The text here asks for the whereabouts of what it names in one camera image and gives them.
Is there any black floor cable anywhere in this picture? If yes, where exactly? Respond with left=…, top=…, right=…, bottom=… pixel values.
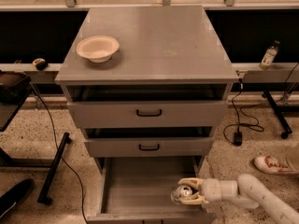
left=31, top=84, right=89, bottom=224

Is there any dark side table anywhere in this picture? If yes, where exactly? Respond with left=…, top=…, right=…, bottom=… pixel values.
left=0, top=71, right=31, bottom=132

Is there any grey drawer cabinet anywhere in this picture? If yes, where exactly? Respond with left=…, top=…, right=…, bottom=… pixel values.
left=54, top=5, right=240, bottom=173

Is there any white red sneaker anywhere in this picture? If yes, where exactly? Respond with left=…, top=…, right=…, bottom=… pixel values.
left=253, top=156, right=299, bottom=175

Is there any black wheeled stand leg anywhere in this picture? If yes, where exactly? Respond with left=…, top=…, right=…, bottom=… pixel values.
left=263, top=90, right=292, bottom=139

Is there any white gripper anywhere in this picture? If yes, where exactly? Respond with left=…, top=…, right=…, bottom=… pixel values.
left=178, top=177, right=238, bottom=205

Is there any beige trouser leg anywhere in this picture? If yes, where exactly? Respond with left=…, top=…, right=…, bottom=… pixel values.
left=278, top=147, right=299, bottom=172

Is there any grey middle drawer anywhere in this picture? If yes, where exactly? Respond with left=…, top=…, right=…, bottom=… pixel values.
left=84, top=137, right=213, bottom=158

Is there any small clear bottle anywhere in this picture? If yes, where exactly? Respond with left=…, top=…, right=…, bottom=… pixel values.
left=260, top=40, right=280, bottom=70

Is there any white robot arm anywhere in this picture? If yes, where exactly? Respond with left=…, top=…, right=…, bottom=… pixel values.
left=171, top=174, right=299, bottom=224

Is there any grey top drawer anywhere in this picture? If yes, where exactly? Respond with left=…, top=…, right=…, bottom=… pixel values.
left=68, top=101, right=227, bottom=128

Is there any black yellow tape measure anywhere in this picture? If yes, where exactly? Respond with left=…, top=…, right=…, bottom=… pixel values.
left=33, top=58, right=49, bottom=71

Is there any black table leg stand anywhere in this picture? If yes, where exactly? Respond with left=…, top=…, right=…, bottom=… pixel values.
left=37, top=133, right=71, bottom=205

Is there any grey open bottom drawer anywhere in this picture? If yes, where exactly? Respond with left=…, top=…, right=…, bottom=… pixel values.
left=87, top=156, right=215, bottom=224

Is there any black shoe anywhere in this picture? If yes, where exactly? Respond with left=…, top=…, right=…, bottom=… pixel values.
left=0, top=178, right=35, bottom=219

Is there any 7up soda can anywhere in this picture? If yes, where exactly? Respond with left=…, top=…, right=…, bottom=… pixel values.
left=171, top=185, right=193, bottom=204

